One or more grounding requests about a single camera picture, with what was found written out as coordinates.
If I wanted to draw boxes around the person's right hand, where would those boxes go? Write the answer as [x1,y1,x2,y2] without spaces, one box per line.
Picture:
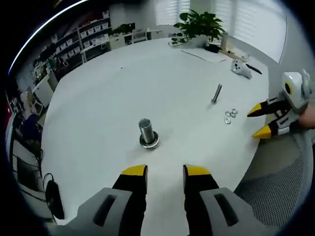
[297,107,315,128]

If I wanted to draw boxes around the grey mesh office chair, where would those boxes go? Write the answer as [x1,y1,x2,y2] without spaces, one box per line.
[233,137,315,227]

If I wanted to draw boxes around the thin threaded steel stud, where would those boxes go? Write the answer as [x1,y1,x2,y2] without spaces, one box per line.
[211,84,223,104]

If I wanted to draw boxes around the green potted plant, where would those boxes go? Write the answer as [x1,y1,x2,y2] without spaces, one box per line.
[168,9,228,47]

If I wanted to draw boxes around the black pen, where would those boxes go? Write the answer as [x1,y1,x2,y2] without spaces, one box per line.
[245,63,263,75]

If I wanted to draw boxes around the large steel washer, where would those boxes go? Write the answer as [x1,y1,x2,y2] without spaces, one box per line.
[139,131,160,150]

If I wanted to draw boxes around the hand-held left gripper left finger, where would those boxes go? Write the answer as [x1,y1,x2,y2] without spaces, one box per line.
[55,164,149,236]

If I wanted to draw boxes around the white handheld controller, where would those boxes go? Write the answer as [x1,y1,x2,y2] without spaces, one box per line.
[230,59,253,79]

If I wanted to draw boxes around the wooden stand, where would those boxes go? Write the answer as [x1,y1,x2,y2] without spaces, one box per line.
[220,33,252,61]

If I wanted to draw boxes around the thick threaded steel stud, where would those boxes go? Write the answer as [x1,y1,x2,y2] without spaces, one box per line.
[138,118,155,145]

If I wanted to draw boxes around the white paper sheet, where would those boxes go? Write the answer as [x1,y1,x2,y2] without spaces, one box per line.
[181,49,227,63]

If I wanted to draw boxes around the white window blinds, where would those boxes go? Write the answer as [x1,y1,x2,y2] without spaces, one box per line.
[157,0,288,64]

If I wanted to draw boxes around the shelving with white bins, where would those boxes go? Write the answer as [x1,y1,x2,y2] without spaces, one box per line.
[34,9,111,74]

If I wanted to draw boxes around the black corded device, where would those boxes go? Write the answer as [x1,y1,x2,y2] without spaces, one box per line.
[44,173,65,219]

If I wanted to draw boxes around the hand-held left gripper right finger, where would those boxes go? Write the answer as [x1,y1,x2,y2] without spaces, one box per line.
[182,164,265,236]

